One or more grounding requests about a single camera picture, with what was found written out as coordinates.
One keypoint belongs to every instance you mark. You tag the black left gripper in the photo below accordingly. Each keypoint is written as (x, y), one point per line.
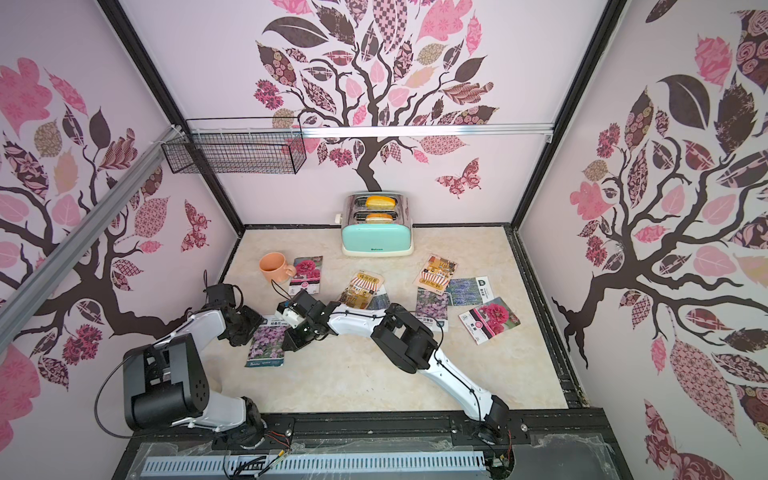
(255, 318)

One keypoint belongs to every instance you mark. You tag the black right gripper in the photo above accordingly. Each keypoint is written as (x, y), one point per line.
(294, 330)

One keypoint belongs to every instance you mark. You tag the pink cosmos seed packet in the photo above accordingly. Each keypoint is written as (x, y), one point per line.
(432, 309)

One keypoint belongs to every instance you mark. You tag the sunflower shop seed packet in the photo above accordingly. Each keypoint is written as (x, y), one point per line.
(436, 274)

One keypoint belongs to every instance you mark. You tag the lavender seed packet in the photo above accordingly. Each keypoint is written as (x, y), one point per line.
(469, 291)
(380, 301)

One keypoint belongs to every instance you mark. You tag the pink hollyhock seed packet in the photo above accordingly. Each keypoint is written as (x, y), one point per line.
(489, 320)

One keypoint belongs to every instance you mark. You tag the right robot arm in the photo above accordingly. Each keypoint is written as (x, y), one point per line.
(406, 341)

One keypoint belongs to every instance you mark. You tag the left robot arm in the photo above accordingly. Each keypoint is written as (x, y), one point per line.
(165, 384)

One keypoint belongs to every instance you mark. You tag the orange mug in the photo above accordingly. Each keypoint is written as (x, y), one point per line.
(275, 268)

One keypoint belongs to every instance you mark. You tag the mint green toaster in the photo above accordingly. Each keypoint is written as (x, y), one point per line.
(361, 239)

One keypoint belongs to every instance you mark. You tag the toast slice front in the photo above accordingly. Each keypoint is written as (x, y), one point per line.
(379, 217)

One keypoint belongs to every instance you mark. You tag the toast slice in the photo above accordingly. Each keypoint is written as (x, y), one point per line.
(379, 217)
(380, 203)

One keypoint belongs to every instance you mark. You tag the toast slice rear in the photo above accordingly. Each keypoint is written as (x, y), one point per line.
(380, 203)

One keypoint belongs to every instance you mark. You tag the white cable duct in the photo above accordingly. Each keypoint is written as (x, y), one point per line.
(307, 465)

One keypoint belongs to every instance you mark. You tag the black wire basket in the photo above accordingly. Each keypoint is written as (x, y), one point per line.
(238, 145)

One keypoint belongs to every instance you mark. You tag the aluminium rail left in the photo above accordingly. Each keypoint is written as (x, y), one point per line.
(28, 298)

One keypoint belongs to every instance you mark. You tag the aluminium rail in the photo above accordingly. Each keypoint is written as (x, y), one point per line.
(430, 130)
(28, 298)

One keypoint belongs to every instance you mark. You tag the black base frame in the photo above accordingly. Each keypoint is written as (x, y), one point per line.
(542, 444)

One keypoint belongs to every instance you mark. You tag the aluminium rail back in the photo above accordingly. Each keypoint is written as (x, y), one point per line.
(430, 130)

